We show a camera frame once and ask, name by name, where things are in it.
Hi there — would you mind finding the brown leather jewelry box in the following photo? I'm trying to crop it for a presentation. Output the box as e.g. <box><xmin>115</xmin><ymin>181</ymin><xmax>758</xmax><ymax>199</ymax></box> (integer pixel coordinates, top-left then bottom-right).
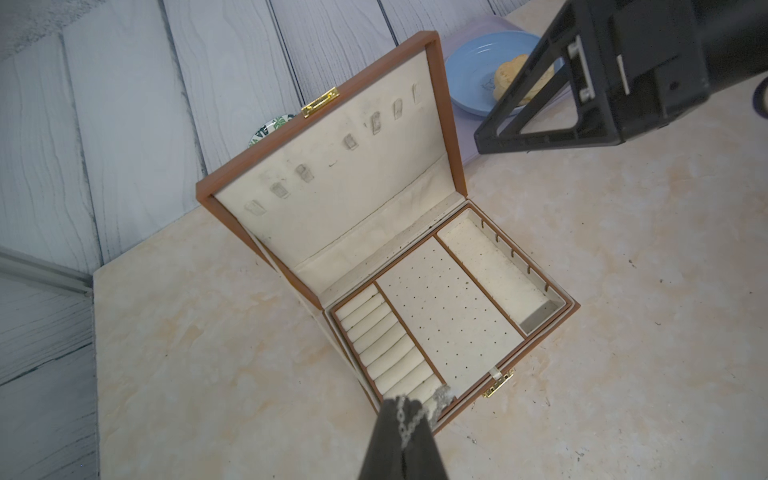
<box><xmin>196</xmin><ymin>31</ymin><xmax>579</xmax><ymax>430</ymax></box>

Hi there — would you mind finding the silver jewelry chain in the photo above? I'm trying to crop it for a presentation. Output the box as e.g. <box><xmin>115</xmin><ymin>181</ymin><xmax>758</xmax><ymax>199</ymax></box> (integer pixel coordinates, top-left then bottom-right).
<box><xmin>394</xmin><ymin>383</ymin><xmax>455</xmax><ymax>451</ymax></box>

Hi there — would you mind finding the yellow cream puff pastry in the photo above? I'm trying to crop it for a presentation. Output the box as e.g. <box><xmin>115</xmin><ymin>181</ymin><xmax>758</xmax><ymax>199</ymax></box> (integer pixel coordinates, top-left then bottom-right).
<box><xmin>493</xmin><ymin>54</ymin><xmax>556</xmax><ymax>106</ymax></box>

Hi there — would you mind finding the green leaf pattern bowl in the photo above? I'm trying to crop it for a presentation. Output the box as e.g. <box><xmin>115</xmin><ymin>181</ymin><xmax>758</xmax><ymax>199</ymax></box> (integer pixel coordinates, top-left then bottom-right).
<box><xmin>248</xmin><ymin>114</ymin><xmax>295</xmax><ymax>147</ymax></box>

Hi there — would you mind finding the blue plate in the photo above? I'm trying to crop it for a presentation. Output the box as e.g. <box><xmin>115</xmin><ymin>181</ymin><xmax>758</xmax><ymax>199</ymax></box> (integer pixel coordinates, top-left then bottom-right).
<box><xmin>445</xmin><ymin>31</ymin><xmax>540</xmax><ymax>117</ymax></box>

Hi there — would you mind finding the left aluminium frame post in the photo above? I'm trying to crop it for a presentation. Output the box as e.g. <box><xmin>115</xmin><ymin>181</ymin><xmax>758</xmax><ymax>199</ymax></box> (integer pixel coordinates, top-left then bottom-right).
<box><xmin>1</xmin><ymin>247</ymin><xmax>93</xmax><ymax>297</ymax></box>

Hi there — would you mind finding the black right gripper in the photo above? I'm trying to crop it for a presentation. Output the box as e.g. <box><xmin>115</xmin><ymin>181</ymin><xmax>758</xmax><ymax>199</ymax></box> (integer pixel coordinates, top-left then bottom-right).
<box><xmin>474</xmin><ymin>1</ymin><xmax>767</xmax><ymax>154</ymax></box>

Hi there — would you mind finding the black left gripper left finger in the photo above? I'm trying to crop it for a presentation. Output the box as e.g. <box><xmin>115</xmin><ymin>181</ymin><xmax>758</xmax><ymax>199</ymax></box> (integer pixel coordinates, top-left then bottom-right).
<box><xmin>358</xmin><ymin>396</ymin><xmax>406</xmax><ymax>480</ymax></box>

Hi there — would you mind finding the lilac plastic tray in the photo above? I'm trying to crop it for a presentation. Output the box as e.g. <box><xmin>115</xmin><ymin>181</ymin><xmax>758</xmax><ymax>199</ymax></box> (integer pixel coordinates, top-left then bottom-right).
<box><xmin>443</xmin><ymin>16</ymin><xmax>529</xmax><ymax>164</ymax></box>

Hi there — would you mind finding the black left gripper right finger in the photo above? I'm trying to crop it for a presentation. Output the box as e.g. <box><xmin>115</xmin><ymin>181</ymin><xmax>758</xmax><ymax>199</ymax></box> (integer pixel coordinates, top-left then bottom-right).
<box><xmin>403</xmin><ymin>413</ymin><xmax>448</xmax><ymax>480</ymax></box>

